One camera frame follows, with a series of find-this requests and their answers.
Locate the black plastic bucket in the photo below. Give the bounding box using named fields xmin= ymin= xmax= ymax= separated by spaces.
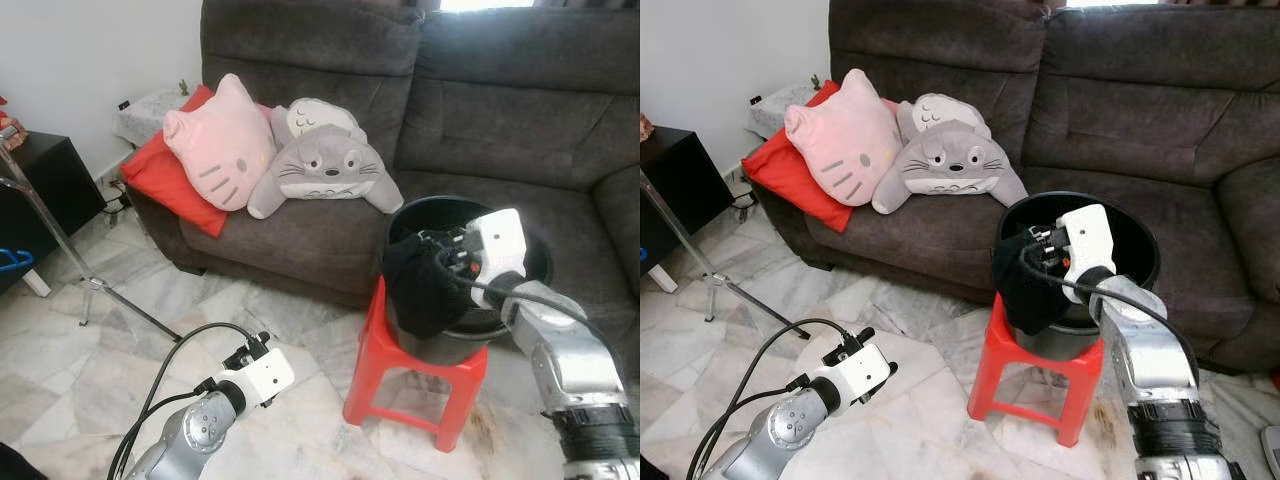
xmin=994 ymin=190 xmax=1162 ymax=362
xmin=382 ymin=195 xmax=555 ymax=367

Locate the grey whiskered creature cushion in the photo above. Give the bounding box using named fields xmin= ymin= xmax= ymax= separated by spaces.
xmin=871 ymin=119 xmax=1030 ymax=217
xmin=246 ymin=123 xmax=406 ymax=221

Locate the red plastic stool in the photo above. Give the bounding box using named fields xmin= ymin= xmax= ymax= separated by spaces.
xmin=966 ymin=291 xmax=1107 ymax=449
xmin=342 ymin=274 xmax=490 ymax=454

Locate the dark brown fabric sofa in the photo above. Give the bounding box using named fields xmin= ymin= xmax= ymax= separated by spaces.
xmin=745 ymin=0 xmax=1280 ymax=379
xmin=125 ymin=0 xmax=641 ymax=379

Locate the pale sleeping face cushion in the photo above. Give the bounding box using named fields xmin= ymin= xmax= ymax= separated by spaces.
xmin=269 ymin=96 xmax=369 ymax=152
xmin=896 ymin=92 xmax=994 ymax=147

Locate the red square cushion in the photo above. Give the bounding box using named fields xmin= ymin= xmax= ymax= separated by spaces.
xmin=740 ymin=79 xmax=852 ymax=235
xmin=119 ymin=83 xmax=232 ymax=240

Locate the pink cat face cushion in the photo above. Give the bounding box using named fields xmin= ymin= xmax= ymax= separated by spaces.
xmin=783 ymin=67 xmax=905 ymax=209
xmin=162 ymin=72 xmax=279 ymax=213

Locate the black television console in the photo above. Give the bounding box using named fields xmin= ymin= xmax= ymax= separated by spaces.
xmin=0 ymin=131 xmax=107 ymax=298
xmin=640 ymin=124 xmax=737 ymax=278

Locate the lace covered side table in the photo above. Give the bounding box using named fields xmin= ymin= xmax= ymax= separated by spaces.
xmin=747 ymin=82 xmax=824 ymax=139
xmin=112 ymin=87 xmax=192 ymax=149

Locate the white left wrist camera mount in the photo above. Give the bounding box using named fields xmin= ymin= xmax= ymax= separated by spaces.
xmin=814 ymin=342 xmax=900 ymax=404
xmin=214 ymin=347 xmax=297 ymax=407

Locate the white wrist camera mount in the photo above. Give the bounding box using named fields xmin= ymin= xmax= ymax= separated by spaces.
xmin=1059 ymin=203 xmax=1119 ymax=292
xmin=469 ymin=207 xmax=529 ymax=294
xmin=214 ymin=347 xmax=297 ymax=407
xmin=814 ymin=342 xmax=900 ymax=404

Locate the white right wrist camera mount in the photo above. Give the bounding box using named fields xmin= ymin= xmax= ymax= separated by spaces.
xmin=1059 ymin=203 xmax=1119 ymax=292
xmin=469 ymin=207 xmax=529 ymax=294

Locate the black floor cable bundle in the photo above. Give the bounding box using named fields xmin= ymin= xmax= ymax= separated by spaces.
xmin=100 ymin=173 xmax=138 ymax=228
xmin=724 ymin=168 xmax=758 ymax=223

